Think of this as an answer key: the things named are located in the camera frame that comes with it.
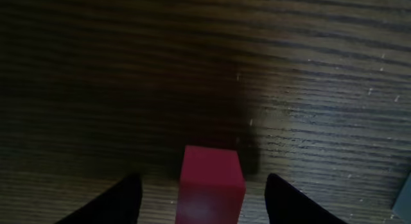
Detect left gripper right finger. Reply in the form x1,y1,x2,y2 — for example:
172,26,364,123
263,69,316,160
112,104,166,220
263,173,349,224

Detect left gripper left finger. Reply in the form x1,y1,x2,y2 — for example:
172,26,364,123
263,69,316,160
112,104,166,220
54,173,144,224

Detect pink cube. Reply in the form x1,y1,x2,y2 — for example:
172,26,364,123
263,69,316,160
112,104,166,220
175,144,247,224

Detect white cube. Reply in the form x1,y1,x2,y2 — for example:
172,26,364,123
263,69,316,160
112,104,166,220
390,171,411,223

